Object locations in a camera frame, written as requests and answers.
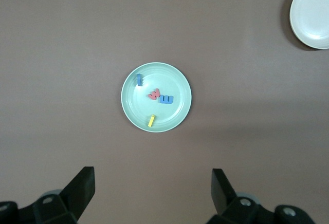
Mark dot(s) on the blue foam lowercase m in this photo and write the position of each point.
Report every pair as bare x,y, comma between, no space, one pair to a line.
166,101

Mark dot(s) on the green plate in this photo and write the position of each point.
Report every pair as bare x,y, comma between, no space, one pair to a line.
169,77

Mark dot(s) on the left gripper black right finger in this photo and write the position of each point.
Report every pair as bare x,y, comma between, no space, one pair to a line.
221,190

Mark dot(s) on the yellow foam letter i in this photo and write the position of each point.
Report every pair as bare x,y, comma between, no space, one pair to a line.
151,121

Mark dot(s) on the blue foam letter g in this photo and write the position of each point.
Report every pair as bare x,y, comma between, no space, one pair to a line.
139,79

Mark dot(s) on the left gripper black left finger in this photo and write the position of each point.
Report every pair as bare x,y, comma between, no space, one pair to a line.
82,190

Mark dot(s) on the beige plate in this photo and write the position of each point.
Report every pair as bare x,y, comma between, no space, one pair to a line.
313,13

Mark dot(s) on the red foam lowercase w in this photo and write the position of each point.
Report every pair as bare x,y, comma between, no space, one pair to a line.
153,95

